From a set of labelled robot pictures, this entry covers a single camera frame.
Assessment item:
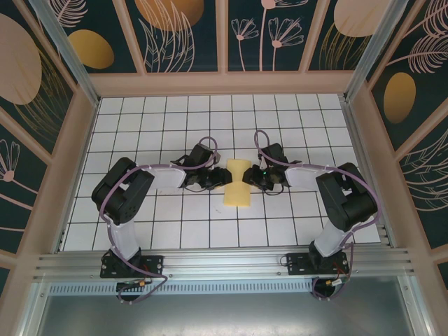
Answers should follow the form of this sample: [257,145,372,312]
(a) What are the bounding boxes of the yellow cloth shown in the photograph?
[222,157,253,209]

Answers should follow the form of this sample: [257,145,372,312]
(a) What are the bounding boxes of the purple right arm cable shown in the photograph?
[253,129,382,302]

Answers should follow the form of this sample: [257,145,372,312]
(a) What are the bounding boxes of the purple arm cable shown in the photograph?
[253,129,382,302]
[99,135,222,306]

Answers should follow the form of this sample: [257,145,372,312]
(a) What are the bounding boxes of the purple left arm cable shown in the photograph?
[99,135,222,306]

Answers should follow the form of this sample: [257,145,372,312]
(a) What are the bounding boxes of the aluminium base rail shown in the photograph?
[33,247,419,281]

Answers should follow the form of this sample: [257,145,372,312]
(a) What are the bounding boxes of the aluminium side rail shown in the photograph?
[341,96,391,248]

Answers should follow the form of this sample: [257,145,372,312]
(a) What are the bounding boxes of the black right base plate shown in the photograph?
[286,252,351,277]

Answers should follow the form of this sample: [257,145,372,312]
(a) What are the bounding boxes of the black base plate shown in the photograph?
[286,252,351,277]
[100,254,165,279]

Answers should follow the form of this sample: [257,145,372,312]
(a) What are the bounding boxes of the slotted cable duct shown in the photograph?
[48,279,318,295]

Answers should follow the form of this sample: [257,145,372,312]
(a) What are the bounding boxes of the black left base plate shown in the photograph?
[100,254,165,279]

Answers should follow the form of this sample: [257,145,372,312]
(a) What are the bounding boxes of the aluminium frame post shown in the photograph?
[29,0,101,106]
[344,0,410,102]

